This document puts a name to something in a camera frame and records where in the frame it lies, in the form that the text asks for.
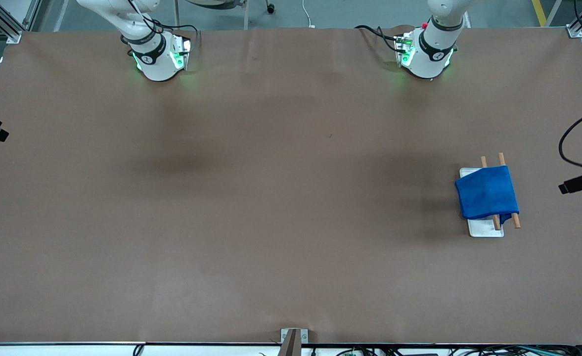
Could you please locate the white rack base tray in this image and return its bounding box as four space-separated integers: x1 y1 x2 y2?
459 168 505 238

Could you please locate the black arm base cable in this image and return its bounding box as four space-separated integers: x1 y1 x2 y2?
145 15 202 50
354 25 403 52

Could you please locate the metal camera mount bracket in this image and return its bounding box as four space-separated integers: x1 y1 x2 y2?
280 328 309 356

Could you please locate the teal cable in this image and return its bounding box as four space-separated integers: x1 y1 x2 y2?
511 345 576 356

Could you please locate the black left arm base cable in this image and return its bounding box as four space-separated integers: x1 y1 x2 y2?
354 25 403 52

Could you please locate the blue towel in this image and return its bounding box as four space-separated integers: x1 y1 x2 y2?
455 166 520 225

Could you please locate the office chair base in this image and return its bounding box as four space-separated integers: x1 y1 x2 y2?
172 0 276 30

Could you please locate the aluminium profile post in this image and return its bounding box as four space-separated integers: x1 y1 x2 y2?
566 0 582 39
0 0 44 44

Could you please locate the black right arm base cable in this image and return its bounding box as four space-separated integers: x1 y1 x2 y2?
145 15 202 50

